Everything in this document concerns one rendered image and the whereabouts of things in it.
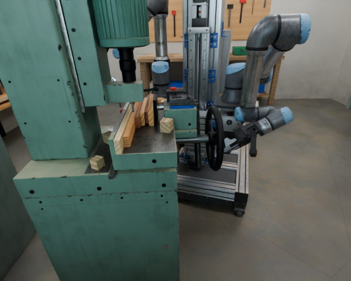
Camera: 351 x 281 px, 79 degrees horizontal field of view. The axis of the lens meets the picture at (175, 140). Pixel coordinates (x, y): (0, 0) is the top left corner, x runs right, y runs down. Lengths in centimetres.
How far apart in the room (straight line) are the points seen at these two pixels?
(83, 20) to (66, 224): 75
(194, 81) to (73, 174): 102
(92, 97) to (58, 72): 13
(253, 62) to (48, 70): 81
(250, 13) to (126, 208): 378
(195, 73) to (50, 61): 99
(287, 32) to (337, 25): 375
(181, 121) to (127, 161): 30
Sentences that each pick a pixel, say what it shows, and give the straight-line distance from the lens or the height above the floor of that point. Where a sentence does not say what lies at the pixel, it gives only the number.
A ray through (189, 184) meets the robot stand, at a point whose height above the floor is 22.
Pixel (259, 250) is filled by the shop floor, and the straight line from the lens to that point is 161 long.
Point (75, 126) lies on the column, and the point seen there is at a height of 94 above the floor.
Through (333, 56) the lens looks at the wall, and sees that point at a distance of 488.
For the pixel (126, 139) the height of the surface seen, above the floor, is 93.
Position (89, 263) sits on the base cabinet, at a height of 31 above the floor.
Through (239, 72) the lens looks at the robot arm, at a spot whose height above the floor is 101.
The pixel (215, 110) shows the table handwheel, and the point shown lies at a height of 95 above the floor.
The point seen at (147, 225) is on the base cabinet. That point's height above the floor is 54.
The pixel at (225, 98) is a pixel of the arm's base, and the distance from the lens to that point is 143.
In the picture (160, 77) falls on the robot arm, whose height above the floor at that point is 96.
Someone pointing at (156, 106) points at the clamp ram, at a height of 97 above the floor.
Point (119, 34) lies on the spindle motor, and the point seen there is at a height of 124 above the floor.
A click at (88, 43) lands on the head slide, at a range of 81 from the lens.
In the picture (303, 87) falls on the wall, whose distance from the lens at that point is 477.
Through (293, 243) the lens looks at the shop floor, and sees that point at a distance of 171.
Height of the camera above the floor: 125
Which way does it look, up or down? 28 degrees down
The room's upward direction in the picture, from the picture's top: 2 degrees counter-clockwise
